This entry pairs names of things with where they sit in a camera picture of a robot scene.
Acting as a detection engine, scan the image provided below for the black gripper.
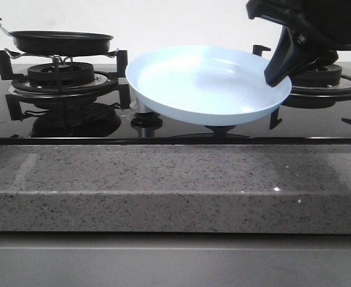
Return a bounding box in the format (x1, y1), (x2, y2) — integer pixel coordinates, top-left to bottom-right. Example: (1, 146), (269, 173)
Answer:
(246, 1), (351, 87)

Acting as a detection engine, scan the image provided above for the black frying pan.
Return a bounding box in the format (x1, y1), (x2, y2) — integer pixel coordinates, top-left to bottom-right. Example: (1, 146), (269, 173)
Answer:
(0, 24), (114, 57)

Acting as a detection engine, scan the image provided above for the light blue plate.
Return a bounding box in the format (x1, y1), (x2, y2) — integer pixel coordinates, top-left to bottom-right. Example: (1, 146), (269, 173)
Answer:
(126, 45), (292, 126)

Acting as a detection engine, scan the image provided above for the right gas burner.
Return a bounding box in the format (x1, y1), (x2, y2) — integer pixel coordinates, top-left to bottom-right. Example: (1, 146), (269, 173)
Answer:
(291, 64), (343, 87)

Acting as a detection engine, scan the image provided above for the gas burner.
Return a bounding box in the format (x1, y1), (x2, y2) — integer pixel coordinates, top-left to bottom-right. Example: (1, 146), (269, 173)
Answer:
(291, 64), (343, 87)
(27, 62), (95, 88)

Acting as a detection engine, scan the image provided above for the black glass cooktop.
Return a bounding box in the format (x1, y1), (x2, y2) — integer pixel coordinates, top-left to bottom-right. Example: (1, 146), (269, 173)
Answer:
(0, 78), (351, 145)

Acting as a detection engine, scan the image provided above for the left black pan support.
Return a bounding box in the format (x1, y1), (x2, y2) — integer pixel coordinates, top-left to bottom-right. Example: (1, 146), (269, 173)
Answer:
(0, 49), (128, 103)

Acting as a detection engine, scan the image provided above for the black pan support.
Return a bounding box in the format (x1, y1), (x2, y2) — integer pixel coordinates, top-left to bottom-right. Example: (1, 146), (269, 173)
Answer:
(0, 49), (128, 103)
(252, 44), (351, 130)

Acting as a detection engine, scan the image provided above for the right black pan support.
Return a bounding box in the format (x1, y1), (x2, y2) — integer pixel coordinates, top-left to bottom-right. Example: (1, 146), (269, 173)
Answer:
(252, 44), (351, 130)

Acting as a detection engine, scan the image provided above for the left gas burner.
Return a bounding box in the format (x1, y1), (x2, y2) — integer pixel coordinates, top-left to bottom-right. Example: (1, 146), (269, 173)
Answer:
(27, 62), (95, 88)

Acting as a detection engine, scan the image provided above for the left silver stove knob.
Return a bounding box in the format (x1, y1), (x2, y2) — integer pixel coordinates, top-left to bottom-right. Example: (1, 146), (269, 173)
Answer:
(130, 98), (153, 114)

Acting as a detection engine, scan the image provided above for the grey drawer front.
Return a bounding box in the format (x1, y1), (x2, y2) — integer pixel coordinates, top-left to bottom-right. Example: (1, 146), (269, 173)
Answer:
(0, 233), (351, 286)

